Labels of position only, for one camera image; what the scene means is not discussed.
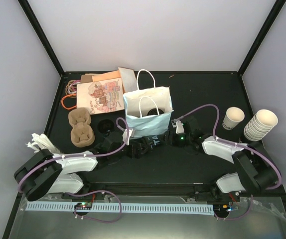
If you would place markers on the stack of white paper cups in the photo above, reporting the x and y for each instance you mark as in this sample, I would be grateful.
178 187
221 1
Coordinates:
259 126

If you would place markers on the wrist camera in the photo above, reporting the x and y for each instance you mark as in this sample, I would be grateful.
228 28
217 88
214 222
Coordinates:
178 125
127 134

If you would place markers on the brown cardboard sleeve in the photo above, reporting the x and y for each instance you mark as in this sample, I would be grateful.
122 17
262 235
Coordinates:
87 78

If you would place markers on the illustrated greeting card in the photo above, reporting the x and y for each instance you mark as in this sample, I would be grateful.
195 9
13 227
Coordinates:
101 97

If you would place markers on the white plastic cutlery pile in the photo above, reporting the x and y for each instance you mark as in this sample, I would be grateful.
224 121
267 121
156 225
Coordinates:
41 141

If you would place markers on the light blue cable duct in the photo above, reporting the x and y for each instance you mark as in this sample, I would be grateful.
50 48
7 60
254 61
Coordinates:
138 208

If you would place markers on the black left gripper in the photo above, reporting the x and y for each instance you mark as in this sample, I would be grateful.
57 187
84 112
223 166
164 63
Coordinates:
138 154

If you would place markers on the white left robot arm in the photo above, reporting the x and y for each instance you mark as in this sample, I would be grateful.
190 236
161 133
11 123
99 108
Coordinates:
50 173

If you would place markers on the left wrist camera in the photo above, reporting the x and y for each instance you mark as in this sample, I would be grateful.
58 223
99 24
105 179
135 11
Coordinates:
127 134

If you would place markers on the brown pulp cup carrier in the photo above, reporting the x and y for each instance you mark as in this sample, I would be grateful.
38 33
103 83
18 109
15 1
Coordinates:
82 134

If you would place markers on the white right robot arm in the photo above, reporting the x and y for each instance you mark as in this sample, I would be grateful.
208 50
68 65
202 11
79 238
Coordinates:
254 169

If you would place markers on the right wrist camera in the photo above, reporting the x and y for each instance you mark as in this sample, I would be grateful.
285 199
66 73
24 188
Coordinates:
178 125

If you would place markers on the light blue paper bag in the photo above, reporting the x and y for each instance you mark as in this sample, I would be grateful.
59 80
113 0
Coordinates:
138 103

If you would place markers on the rubber bands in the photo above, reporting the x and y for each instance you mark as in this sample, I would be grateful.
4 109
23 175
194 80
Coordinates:
70 92

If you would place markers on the black lid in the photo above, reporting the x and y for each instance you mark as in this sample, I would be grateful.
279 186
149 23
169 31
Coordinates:
155 112

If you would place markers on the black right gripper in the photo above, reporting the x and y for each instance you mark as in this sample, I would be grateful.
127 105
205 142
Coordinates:
170 139

